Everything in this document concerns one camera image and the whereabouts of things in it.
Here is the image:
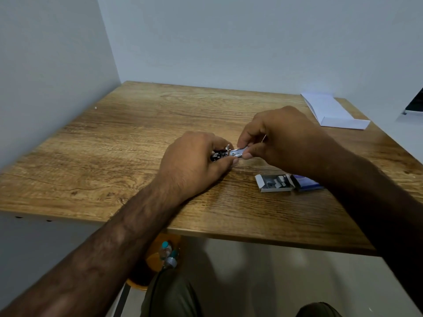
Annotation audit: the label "person's right hand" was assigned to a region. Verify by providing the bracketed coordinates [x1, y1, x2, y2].
[237, 106, 341, 177]

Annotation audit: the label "person's left hand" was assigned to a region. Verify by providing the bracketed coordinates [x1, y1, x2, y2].
[155, 131, 239, 203]

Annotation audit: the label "blue staples box sleeve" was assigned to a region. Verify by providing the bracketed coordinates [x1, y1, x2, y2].
[290, 174, 326, 192]

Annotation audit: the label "yellow and silver stapler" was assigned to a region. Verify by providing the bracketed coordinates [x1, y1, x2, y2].
[210, 145, 249, 162]

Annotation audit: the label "white staples box tray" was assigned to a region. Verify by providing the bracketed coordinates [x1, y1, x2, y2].
[255, 174, 295, 193]

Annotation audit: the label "white papers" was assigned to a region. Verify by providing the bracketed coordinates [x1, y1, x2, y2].
[301, 92, 371, 130]

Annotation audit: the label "person's right forearm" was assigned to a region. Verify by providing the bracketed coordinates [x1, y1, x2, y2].
[319, 145, 423, 311]

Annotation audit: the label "person's left forearm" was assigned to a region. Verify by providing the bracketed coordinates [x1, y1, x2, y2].
[0, 176, 187, 317]

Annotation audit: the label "person's left leg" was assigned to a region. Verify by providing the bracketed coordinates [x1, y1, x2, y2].
[140, 269, 202, 317]

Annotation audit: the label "person's leg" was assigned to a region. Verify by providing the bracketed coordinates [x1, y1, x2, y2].
[140, 269, 202, 317]
[296, 302, 343, 317]

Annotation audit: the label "person's right leg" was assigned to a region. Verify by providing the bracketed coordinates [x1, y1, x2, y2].
[296, 302, 343, 317]

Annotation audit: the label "orange waste bin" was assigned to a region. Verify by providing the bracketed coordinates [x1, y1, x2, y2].
[125, 232, 182, 291]

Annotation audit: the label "black table leg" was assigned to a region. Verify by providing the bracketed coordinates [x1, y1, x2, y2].
[112, 284, 131, 317]

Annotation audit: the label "black window frame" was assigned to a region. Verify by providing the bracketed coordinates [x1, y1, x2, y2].
[402, 87, 423, 115]

